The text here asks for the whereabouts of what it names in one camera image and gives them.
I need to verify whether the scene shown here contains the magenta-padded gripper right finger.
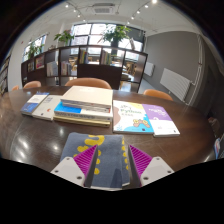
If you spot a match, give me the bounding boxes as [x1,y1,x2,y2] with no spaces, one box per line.
[127,143,176,188]

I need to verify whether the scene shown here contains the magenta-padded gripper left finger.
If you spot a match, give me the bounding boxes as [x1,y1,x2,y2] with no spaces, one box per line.
[50,143,100,189]

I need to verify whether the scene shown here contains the grey towel with yellow letters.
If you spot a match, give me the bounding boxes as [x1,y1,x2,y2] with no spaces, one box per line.
[59,131,132,191]

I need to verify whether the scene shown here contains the large beige book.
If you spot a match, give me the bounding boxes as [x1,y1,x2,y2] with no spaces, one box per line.
[53,114,112,128]

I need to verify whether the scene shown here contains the white book with colourful print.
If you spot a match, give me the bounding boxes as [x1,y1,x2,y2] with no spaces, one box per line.
[112,99,155,135]

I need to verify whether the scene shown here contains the white book with red mark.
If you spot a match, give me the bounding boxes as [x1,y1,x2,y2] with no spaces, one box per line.
[31,94,63,122]

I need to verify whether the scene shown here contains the blue and white book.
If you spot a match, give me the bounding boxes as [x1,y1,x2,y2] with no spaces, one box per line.
[20,92,50,117]

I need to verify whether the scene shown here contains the pale grey hardcover book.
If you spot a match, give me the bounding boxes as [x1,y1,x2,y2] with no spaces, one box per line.
[60,85,114,113]

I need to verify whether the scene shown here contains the orange chairs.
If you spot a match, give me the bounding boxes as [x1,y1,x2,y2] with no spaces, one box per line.
[11,77,174,102]

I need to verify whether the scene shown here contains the dark open shelf unit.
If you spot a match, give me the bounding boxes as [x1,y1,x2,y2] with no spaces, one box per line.
[20,44,149,94]

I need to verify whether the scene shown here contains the small green potted plant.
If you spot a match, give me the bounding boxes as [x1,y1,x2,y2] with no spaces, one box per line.
[25,41,44,61]

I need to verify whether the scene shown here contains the medium green potted plant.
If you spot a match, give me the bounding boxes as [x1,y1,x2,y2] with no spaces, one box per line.
[53,29,76,47]

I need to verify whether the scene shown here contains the large green potted plant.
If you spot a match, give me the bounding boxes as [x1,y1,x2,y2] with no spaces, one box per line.
[102,24,132,48]

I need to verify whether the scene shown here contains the ceiling air conditioner unit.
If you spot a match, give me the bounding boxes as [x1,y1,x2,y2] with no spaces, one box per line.
[91,3,116,15]

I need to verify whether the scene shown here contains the ceiling spotlights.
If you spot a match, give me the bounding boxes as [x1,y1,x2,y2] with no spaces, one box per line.
[64,0,158,21]

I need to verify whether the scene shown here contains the large white wall radiator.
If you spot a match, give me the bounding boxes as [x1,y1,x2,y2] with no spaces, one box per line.
[159,67,192,103]

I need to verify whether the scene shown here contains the small white wall radiator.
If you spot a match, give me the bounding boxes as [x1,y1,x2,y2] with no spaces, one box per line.
[144,61,155,77]

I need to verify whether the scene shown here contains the tall wall bookshelf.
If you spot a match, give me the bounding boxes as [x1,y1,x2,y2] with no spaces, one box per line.
[0,54,11,98]

